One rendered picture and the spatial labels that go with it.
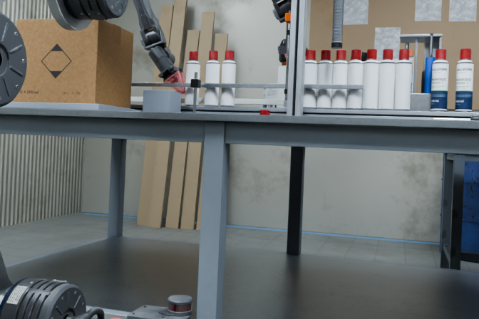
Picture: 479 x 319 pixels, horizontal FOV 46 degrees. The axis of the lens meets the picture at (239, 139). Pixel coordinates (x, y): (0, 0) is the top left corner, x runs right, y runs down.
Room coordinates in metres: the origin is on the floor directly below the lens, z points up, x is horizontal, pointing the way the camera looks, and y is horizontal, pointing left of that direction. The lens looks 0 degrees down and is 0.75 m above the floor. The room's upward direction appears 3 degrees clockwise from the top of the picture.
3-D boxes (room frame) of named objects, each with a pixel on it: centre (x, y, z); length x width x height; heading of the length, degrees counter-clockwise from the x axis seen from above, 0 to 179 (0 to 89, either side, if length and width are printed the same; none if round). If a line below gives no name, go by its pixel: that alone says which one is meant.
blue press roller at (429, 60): (1.88, -0.63, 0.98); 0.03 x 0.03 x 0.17
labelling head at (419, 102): (1.93, -0.61, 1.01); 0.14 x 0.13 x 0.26; 73
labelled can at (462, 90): (1.80, -0.72, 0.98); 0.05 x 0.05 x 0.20
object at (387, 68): (1.87, -0.48, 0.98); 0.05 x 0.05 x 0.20
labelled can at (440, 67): (1.82, -0.64, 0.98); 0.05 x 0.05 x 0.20
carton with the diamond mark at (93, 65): (1.88, 0.56, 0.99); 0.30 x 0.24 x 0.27; 74
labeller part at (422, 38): (1.94, -0.61, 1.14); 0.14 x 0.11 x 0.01; 73
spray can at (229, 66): (2.04, 0.05, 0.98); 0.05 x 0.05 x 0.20
